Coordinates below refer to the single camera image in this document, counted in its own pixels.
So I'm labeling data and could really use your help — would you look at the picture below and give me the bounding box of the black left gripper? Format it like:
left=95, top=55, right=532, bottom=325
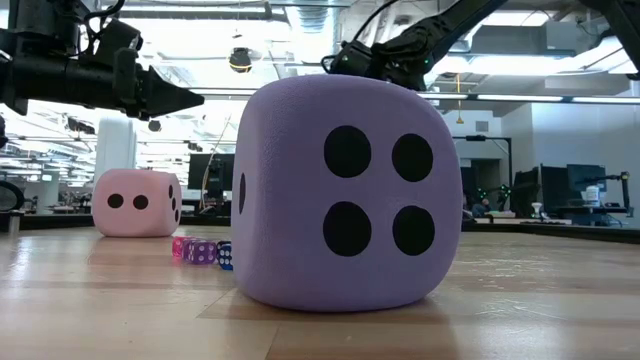
left=27, top=49, right=205, bottom=121

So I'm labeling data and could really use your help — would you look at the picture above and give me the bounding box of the large pink foam die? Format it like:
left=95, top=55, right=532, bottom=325
left=91, top=168, right=183, bottom=239

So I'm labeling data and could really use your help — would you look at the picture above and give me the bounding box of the large purple foam die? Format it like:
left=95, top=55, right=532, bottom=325
left=230, top=74, right=464, bottom=314

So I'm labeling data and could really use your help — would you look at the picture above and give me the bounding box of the white round pillar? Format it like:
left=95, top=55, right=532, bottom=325
left=93, top=115, right=138, bottom=174

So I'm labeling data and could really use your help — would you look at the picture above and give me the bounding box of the black office monitor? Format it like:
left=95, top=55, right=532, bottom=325
left=187, top=153, right=235, bottom=192

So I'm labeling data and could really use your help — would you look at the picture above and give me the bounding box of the small purple translucent die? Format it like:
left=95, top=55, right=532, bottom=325
left=182, top=238, right=218, bottom=266

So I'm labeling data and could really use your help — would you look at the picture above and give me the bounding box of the small blue translucent die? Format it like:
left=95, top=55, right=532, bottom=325
left=216, top=241, right=234, bottom=272

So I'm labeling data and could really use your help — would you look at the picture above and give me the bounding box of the person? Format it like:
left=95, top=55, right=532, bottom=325
left=472, top=198, right=494, bottom=220

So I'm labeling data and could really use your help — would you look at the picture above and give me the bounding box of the black desk monitor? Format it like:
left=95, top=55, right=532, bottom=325
left=513, top=168, right=541, bottom=217
left=567, top=163, right=608, bottom=194
left=539, top=164, right=569, bottom=214

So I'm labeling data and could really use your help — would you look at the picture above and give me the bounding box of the black office desk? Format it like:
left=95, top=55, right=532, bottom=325
left=544, top=204, right=635, bottom=227

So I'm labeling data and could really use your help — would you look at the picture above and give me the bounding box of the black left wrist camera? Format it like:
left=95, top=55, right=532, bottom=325
left=92, top=18, right=145, bottom=69

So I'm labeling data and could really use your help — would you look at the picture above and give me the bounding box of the yellow hanging cord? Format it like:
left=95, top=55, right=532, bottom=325
left=454, top=73, right=465, bottom=125

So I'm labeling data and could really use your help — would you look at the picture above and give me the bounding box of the black hanging ceiling camera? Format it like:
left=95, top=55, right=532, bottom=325
left=228, top=47, right=253, bottom=75

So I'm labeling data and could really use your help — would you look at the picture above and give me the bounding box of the silver ceiling duct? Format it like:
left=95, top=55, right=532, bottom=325
left=285, top=0, right=342, bottom=65

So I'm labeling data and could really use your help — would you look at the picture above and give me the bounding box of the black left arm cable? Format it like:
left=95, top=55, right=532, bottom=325
left=0, top=180, right=25, bottom=212

